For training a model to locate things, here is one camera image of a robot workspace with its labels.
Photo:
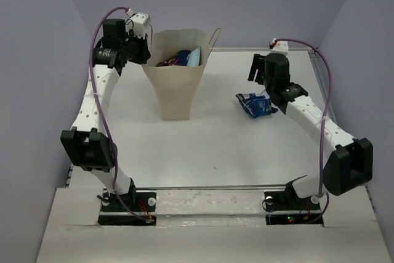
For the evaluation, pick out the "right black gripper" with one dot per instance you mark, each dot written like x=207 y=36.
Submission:
x=259 y=62

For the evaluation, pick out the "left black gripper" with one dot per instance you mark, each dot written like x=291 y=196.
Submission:
x=145 y=53

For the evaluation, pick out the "brown paper bag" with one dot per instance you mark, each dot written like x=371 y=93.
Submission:
x=175 y=86

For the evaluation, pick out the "blue white snack pack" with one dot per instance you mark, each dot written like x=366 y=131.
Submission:
x=256 y=105

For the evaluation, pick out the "light blue cassava chips bag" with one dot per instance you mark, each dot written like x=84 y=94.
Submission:
x=193 y=59

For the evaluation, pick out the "dark blue purple snack bag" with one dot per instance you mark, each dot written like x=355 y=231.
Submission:
x=180 y=58

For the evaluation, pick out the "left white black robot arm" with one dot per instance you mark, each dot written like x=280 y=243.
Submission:
x=88 y=143

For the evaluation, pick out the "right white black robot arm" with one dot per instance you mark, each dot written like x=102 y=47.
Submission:
x=345 y=161

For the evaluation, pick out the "white front cover board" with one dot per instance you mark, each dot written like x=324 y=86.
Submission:
x=350 y=233

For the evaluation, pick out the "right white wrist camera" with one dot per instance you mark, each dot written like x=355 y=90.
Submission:
x=279 y=47

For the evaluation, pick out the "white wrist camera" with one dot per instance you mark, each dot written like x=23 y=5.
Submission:
x=279 y=47
x=138 y=24

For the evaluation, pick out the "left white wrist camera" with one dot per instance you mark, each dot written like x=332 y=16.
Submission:
x=138 y=24

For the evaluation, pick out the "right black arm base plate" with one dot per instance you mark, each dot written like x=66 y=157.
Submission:
x=282 y=211

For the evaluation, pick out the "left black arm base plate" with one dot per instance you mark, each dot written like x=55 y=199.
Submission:
x=115 y=213

